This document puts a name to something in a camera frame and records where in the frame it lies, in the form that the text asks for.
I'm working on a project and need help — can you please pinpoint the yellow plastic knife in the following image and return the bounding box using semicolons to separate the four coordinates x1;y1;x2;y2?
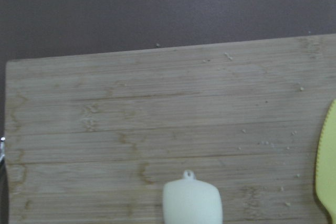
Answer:
315;101;335;223

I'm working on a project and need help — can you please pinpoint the wooden cutting board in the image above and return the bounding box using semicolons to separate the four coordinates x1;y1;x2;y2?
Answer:
5;34;335;223

